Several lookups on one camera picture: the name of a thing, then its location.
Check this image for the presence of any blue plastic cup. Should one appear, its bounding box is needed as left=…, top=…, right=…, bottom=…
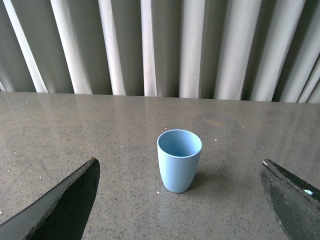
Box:
left=157, top=129, right=203, bottom=193

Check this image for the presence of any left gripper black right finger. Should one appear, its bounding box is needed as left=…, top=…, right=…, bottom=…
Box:
left=259, top=159, right=320, bottom=240

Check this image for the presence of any grey pleated curtain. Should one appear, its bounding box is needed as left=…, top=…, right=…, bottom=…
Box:
left=0, top=0, right=320, bottom=103

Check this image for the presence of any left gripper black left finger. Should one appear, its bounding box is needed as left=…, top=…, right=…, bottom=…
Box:
left=0, top=157, right=100, bottom=240

